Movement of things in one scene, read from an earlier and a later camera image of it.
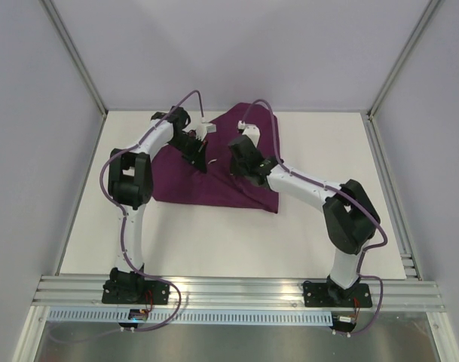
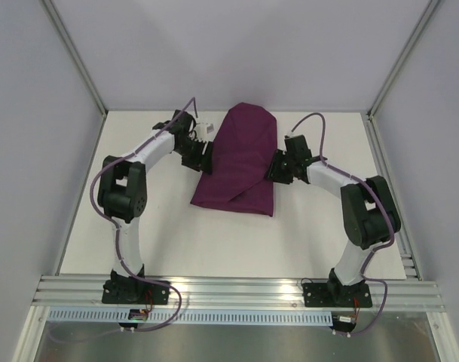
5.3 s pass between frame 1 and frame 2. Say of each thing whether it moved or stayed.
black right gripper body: moved
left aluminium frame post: stayed
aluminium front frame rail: stayed
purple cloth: moved
